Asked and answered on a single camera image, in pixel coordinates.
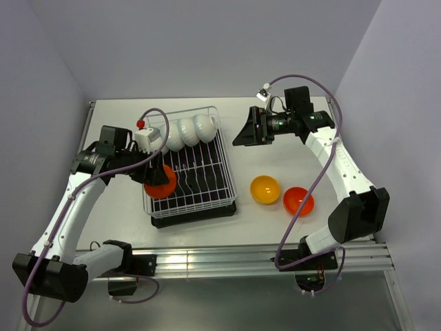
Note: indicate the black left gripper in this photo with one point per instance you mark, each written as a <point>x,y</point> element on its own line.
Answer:
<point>154,175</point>

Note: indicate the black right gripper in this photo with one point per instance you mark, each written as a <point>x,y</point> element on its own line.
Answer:
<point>251,134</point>

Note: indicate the orange plastic bowl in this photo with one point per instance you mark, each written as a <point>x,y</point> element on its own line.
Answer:
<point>294,197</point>
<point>163,186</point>

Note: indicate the yellow plastic bowl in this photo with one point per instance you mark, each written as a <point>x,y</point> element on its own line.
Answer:
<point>265,189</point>

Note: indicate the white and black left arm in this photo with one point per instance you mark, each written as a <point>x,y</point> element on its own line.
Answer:
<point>52,269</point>

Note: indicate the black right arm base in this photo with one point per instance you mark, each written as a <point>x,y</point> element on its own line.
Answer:
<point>322,269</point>

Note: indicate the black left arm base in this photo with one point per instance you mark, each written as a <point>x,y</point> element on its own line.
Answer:
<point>124,283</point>

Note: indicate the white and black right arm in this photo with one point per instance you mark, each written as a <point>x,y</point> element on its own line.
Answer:
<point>361,208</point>

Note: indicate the black drip tray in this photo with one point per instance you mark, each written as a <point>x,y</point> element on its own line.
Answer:
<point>200,217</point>

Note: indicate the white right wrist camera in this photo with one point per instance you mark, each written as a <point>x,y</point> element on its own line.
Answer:
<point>264,94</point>

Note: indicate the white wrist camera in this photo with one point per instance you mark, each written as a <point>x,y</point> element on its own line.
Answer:
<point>148,138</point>
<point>264,94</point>

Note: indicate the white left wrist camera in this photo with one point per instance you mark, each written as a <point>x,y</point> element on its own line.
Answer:
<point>148,138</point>

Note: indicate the aluminium frame rail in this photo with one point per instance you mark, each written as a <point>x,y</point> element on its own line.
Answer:
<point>254,260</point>

